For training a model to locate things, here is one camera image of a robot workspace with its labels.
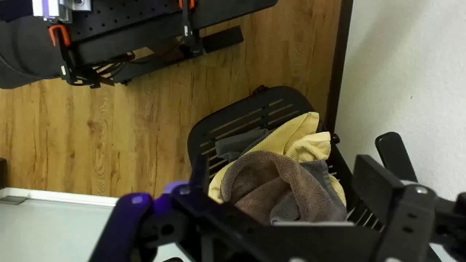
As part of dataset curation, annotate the black orange bar clamp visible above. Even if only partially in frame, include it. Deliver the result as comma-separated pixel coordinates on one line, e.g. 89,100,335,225
47,21,79,84
175,0,245,58

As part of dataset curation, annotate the grey towel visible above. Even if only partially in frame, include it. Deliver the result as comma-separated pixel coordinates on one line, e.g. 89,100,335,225
214,128,343,224

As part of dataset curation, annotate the brown towel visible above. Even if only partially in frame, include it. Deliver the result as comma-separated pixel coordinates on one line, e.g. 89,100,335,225
220,150,348,225

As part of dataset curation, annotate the yellow towel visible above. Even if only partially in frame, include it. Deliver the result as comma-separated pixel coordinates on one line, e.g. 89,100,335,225
207,110,348,208

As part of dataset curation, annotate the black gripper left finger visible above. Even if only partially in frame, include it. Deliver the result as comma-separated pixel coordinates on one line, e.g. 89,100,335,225
89,180,293,262

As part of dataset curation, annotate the dark baseboard strip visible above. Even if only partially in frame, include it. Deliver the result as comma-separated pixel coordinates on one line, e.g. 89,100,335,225
321,0,356,135

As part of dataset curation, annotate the black orange wire bundle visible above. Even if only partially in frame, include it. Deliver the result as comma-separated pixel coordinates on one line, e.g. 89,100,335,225
72,48,150,90

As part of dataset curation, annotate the black mesh office chair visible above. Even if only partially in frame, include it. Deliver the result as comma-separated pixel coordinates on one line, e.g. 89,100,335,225
187,86,420,230

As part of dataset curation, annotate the aluminium extrusion rail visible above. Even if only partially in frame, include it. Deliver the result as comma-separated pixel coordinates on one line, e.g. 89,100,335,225
31,0,94,23

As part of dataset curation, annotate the black robot table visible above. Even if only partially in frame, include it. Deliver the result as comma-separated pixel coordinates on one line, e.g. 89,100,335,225
0,0,280,90

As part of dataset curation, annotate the white shower curb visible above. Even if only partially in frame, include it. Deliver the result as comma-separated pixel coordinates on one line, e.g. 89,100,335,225
0,186,123,262

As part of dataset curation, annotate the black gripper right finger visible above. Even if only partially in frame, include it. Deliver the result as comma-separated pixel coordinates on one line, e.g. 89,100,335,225
353,152,466,262

